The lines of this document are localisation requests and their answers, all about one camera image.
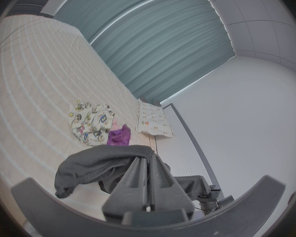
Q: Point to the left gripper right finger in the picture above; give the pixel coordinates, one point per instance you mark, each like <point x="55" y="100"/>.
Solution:
<point x="167" y="199"/>

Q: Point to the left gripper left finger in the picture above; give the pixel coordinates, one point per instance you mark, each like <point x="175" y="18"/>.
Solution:
<point x="128" y="201"/>

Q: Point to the black T-shirt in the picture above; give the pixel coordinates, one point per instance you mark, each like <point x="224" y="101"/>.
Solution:
<point x="101" y="162"/>

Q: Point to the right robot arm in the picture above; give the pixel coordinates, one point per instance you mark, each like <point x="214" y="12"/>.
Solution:
<point x="224" y="201"/>

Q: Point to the bed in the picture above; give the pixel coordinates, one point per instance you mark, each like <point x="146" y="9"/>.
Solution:
<point x="39" y="95"/>

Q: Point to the purple garment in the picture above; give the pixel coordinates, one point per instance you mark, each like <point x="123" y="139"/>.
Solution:
<point x="119" y="137"/>

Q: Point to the pink garment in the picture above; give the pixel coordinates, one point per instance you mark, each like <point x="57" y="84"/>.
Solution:
<point x="115" y="126"/>

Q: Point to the white printed pillow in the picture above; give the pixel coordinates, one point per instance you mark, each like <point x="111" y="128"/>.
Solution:
<point x="153" y="120"/>

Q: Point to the white printed pyjama top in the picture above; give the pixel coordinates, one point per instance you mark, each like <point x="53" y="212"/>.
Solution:
<point x="88" y="122"/>

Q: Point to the grey bedside table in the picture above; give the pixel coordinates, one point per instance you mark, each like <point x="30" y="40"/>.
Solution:
<point x="157" y="103"/>

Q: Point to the blue-green curtain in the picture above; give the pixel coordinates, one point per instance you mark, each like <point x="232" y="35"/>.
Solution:
<point x="175" y="46"/>
<point x="108" y="6"/>

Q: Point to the black chest of drawers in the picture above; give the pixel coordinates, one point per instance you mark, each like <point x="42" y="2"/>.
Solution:
<point x="27" y="7"/>

